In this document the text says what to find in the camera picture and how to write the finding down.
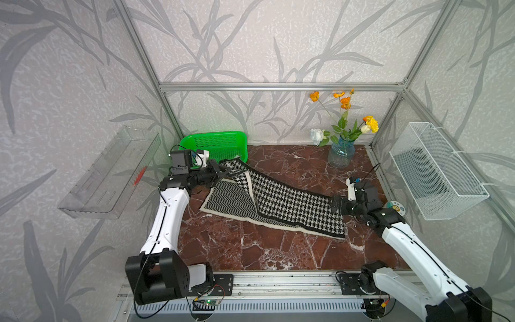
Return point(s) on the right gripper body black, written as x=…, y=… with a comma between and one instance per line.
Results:
x=346, y=206

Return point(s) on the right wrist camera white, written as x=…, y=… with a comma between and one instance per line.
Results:
x=351, y=190

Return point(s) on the blue glass vase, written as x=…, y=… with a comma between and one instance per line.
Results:
x=341, y=153

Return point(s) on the white wire mesh basket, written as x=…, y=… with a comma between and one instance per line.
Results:
x=440, y=182

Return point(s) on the black white patterned scarf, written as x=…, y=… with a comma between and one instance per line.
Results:
x=251, y=196

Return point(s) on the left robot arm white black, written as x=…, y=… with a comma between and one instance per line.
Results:
x=158, y=273

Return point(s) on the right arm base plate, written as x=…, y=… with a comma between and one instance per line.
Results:
x=357, y=284

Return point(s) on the artificial flowers bouquet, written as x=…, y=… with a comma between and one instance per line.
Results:
x=341, y=130

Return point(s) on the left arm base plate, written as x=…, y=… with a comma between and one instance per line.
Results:
x=222, y=286

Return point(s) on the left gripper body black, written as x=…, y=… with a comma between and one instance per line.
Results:
x=208, y=176

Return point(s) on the left circuit board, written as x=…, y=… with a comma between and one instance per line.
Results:
x=206, y=304

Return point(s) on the clear plastic wall tray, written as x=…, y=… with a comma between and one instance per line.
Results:
x=105, y=189

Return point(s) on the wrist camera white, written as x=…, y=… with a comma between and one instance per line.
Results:
x=201, y=157
x=351, y=190

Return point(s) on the green plastic basket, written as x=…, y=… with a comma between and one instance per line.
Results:
x=225, y=145

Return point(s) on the small tin can right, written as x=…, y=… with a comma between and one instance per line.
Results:
x=397, y=206

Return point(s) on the aluminium front rail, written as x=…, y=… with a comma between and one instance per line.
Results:
x=296, y=284

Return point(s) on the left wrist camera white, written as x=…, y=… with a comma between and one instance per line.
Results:
x=201, y=157

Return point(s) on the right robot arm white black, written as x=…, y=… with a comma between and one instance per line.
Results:
x=473, y=304

